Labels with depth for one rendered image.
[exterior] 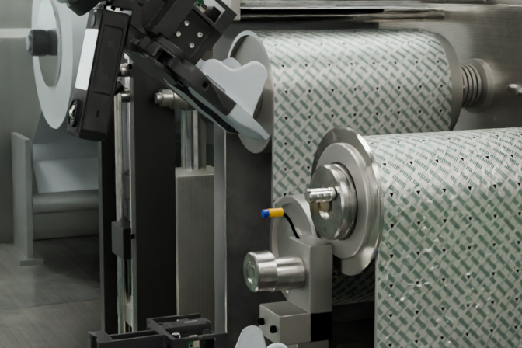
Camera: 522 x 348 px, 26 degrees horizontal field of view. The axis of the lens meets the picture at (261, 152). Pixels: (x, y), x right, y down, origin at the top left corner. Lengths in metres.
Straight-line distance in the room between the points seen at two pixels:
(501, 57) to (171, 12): 0.59
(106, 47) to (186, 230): 0.85
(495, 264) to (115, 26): 0.45
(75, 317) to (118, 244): 0.60
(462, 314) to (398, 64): 0.35
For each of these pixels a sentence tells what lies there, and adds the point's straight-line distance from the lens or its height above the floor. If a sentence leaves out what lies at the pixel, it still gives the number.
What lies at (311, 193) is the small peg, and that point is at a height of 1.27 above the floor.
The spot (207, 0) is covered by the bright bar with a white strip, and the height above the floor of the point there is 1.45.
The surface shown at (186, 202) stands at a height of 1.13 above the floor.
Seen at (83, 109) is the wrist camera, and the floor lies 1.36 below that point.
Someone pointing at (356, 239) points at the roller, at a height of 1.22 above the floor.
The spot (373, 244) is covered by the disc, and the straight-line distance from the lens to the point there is 1.08.
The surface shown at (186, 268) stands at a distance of 1.81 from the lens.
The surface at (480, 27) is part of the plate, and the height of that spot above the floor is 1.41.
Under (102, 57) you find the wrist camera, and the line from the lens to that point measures 0.98.
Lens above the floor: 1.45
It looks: 8 degrees down
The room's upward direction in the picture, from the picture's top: straight up
